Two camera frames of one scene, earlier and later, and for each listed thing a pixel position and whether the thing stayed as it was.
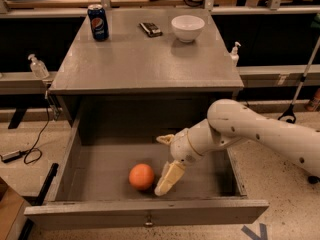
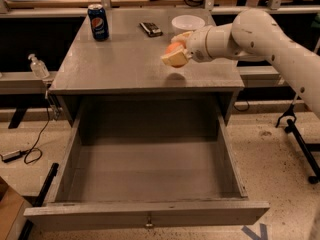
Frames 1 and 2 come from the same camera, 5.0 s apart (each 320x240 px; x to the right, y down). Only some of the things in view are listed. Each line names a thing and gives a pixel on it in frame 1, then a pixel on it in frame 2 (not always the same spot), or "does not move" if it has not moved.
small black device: (151, 29) does not move
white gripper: (181, 146) → (197, 45)
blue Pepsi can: (98, 22) does not move
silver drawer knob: (149, 220) does not move
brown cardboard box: (12, 213) does not move
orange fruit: (141, 176) → (173, 46)
